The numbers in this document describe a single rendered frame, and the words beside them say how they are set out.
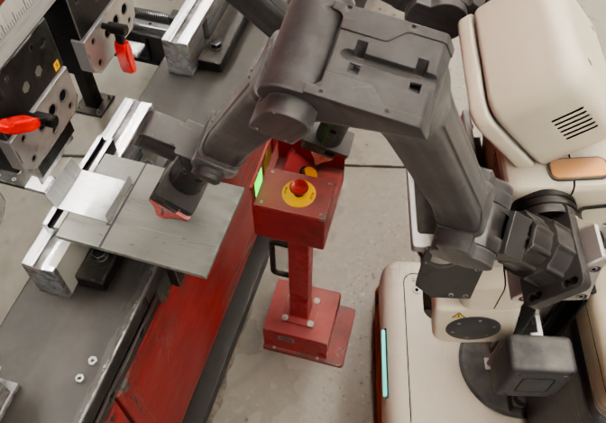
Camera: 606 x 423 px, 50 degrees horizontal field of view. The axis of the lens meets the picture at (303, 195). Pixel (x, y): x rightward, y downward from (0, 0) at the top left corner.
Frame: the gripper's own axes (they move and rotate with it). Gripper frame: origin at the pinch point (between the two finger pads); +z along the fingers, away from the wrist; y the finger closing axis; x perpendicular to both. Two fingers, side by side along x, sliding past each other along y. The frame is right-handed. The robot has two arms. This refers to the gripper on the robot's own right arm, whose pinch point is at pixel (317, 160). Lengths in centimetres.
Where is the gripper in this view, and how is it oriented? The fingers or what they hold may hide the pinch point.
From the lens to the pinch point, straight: 144.1
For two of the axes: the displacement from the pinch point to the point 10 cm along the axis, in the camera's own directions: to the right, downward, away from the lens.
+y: -9.4, -3.4, -0.7
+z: -2.5, 5.1, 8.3
